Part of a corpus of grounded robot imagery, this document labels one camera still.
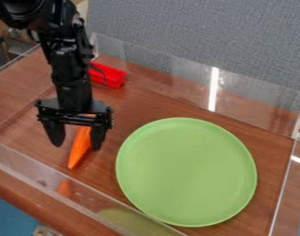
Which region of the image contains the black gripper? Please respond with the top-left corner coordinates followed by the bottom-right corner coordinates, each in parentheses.
top-left (36, 99), bottom-right (113, 151)

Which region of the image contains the orange toy carrot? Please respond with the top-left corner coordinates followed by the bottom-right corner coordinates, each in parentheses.
top-left (68, 125), bottom-right (92, 170)

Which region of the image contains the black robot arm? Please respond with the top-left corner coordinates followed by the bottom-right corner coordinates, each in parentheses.
top-left (0, 0), bottom-right (113, 150)

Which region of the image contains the red plastic block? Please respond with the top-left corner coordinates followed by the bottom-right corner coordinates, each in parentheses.
top-left (89, 62), bottom-right (127, 89)

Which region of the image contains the green round plate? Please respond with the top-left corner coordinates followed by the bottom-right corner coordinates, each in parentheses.
top-left (116, 117), bottom-right (258, 227)

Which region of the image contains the black cable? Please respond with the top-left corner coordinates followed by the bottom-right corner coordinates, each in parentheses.
top-left (89, 63), bottom-right (108, 89)

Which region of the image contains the clear acrylic enclosure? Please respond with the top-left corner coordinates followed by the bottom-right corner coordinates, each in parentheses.
top-left (0, 37), bottom-right (300, 236)

